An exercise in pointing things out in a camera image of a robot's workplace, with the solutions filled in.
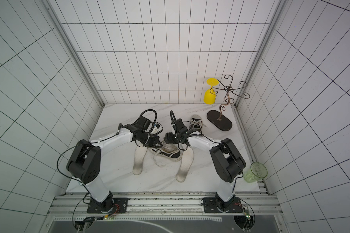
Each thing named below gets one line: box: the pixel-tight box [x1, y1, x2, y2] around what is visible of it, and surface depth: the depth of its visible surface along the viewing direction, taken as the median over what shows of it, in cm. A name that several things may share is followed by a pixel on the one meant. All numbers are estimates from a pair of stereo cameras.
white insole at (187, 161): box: [175, 147, 194, 183], surface depth 87 cm
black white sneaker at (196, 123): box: [189, 114, 203, 134], surface depth 100 cm
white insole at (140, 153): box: [132, 145, 148, 176], surface depth 90 cm
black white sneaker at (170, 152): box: [149, 142, 182, 163], surface depth 88 cm
